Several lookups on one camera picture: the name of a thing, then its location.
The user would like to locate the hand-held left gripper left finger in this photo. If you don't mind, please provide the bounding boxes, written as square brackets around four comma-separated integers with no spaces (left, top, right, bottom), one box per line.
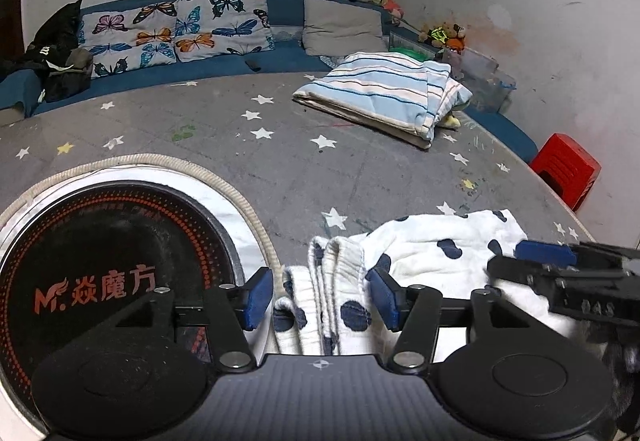
[100,267,275,373]

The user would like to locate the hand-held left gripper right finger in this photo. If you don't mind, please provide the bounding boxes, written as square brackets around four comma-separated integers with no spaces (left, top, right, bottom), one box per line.
[367,267,548,373]

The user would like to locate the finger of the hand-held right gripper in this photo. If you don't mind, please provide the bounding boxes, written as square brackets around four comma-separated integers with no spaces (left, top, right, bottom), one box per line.
[487,255,566,295]
[515,240,640,272]

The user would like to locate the white navy polka dot pants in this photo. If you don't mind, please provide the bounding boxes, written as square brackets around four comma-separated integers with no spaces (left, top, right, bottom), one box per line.
[272,208,576,357]

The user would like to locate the red plastic stool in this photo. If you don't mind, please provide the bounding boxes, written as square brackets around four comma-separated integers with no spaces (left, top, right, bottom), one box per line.
[528,133,602,213]

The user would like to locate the grey star-print tablecloth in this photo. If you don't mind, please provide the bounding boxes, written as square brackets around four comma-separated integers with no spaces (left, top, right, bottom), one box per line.
[0,68,597,372]

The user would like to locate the round black induction cooktop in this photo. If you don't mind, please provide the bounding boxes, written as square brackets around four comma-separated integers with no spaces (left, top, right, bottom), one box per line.
[0,153,284,438]

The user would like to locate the clear plastic box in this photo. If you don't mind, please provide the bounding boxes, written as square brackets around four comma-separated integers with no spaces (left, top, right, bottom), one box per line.
[439,46,517,113]

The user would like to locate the folded striped blanket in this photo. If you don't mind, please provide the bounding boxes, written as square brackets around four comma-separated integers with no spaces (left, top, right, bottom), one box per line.
[292,52,474,151]

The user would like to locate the blue sofa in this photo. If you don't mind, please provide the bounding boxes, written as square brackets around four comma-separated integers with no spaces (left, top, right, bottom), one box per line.
[0,0,539,163]

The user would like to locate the plush toy with yellow vest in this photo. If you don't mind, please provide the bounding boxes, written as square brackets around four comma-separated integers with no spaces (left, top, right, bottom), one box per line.
[419,21,469,53]

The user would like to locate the grey pillow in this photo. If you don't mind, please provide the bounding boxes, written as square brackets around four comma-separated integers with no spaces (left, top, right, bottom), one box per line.
[302,0,389,58]

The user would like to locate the butterfly print pillow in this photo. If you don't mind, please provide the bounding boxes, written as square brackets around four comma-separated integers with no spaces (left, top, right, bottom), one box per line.
[77,0,182,78]
[172,0,277,63]

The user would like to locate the olive green garment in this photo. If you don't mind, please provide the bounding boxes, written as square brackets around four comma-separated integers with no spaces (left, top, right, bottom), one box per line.
[44,48,94,103]

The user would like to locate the colourful plush toy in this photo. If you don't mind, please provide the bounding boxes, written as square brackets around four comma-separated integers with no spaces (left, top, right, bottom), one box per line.
[366,0,407,23]

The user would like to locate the black jacket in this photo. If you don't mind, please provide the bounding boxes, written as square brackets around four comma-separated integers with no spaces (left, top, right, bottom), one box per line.
[0,0,86,87]

